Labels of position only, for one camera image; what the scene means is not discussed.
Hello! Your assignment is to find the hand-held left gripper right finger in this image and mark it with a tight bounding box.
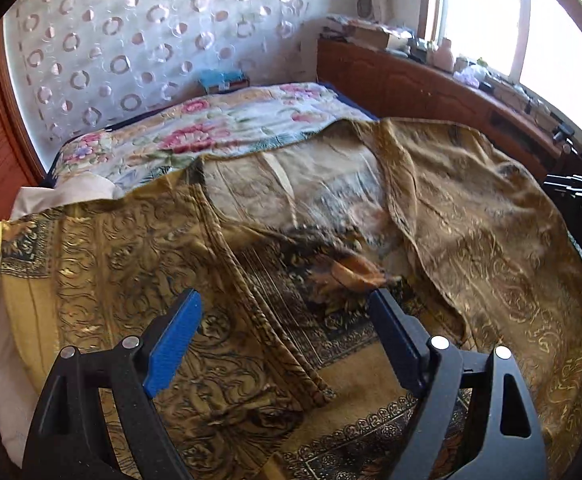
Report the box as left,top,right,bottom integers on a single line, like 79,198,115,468
368,287,549,480

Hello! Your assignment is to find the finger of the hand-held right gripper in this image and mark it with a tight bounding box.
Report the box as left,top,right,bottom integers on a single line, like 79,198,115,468
544,174,582,200

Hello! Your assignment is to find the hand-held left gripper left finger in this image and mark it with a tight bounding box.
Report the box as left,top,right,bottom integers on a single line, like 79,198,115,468
21,287,204,480

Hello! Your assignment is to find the golden patterned cloth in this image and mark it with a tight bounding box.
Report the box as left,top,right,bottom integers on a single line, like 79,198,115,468
0,117,582,480

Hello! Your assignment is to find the clear plastic bag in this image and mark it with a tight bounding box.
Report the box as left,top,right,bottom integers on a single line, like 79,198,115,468
454,57,489,88

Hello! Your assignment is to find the wooden sideboard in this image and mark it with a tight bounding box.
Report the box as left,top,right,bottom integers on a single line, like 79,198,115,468
316,37,582,181

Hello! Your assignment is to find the white bottle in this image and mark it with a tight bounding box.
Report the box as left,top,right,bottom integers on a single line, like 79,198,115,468
433,37,454,71

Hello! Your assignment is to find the window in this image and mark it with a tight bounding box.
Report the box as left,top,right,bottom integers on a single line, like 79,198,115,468
421,0,582,131

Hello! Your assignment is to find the white cloth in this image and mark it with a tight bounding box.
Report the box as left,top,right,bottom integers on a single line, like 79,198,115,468
0,172,122,466

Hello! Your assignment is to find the floral blanket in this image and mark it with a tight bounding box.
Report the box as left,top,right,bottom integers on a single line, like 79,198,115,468
51,82,377,196

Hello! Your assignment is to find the cardboard box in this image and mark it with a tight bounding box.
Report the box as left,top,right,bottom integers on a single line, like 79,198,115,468
346,22,414,51

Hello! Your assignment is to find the blue box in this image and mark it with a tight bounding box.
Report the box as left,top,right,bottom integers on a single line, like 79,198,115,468
198,69,249,95

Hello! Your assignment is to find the white curtain with circles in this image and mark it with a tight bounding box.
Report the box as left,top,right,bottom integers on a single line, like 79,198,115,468
3,0,322,171

